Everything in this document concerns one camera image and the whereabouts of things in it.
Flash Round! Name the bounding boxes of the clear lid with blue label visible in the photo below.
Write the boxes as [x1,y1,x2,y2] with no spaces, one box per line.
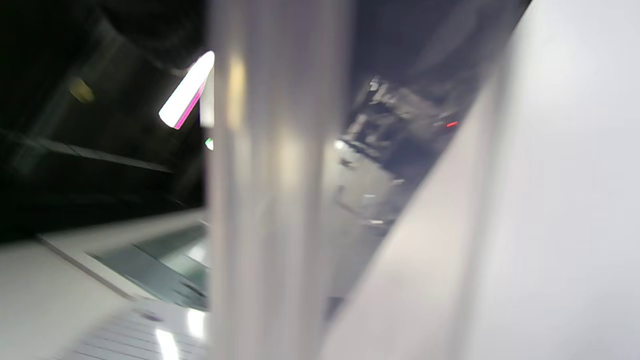
[206,0,353,360]

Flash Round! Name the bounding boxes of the row of ceiling light strips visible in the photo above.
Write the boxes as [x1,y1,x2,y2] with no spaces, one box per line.
[159,51,216,130]

